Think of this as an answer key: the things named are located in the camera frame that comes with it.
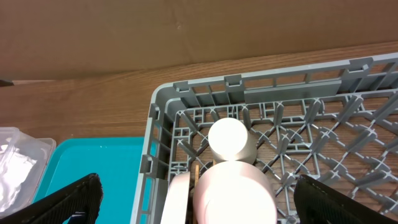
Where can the teal serving tray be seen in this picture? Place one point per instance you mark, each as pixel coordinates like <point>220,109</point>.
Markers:
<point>115,160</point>

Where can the large pink plate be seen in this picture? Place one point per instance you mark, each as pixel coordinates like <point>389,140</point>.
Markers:
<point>175,207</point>

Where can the cream paper cup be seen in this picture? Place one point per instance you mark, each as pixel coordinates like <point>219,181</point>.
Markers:
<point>229,140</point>

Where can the clear plastic bin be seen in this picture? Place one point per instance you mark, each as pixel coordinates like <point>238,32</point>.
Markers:
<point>39,149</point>

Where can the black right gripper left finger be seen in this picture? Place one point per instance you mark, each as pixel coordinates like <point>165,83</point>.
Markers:
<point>79,202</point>

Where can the small pink bowl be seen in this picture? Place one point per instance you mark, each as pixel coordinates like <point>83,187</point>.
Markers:
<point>234,192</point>

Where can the white napkin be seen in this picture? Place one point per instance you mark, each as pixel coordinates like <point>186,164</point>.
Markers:
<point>13,173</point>

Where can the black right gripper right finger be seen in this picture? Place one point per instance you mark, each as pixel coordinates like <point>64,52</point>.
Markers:
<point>317,203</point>

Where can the grey dishwasher rack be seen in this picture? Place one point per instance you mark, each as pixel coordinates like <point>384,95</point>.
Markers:
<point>334,121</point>

